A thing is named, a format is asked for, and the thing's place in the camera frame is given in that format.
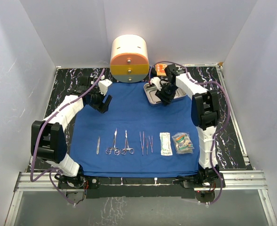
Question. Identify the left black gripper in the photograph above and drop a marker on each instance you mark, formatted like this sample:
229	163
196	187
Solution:
98	106

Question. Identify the small orange spiral notebook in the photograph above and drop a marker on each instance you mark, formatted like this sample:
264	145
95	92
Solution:
160	70

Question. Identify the steel forceps ring handles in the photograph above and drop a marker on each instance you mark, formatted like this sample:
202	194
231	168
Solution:
126	148

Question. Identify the green clear supply packet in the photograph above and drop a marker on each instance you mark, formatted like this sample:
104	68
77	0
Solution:
181	143

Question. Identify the white blue supply packet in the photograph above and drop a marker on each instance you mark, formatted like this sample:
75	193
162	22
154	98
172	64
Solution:
190	147

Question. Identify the long white green pouch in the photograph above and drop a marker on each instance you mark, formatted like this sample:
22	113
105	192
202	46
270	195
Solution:
165	144

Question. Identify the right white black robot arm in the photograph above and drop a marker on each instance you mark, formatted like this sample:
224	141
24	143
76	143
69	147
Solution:
205	115

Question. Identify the steel tweezers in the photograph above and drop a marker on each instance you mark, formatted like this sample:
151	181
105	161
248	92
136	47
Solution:
151	142
147	144

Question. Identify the blue black clip tool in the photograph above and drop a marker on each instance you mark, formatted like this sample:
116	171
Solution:
153	73

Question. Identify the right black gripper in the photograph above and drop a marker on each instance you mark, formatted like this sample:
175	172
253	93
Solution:
166	99

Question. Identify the aluminium frame rail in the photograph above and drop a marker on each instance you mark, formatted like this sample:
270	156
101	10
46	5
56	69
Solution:
243	201

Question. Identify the round three-drawer storage box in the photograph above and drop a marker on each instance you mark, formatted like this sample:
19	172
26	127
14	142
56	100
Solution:
129	59

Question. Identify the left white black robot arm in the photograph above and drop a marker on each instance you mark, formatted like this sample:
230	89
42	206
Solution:
48	140

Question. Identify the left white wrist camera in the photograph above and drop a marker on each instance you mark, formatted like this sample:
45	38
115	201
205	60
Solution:
104	84

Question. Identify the remaining ring-handled clamp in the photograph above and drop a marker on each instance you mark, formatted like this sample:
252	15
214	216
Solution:
115	149

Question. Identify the steel instrument tray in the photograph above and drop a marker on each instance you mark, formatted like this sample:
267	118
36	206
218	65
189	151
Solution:
150	91

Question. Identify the long serrated steel forceps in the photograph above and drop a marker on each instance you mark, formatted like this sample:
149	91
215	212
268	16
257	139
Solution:
142	141

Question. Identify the blue surgical cloth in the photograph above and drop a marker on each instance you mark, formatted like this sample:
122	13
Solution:
130	110

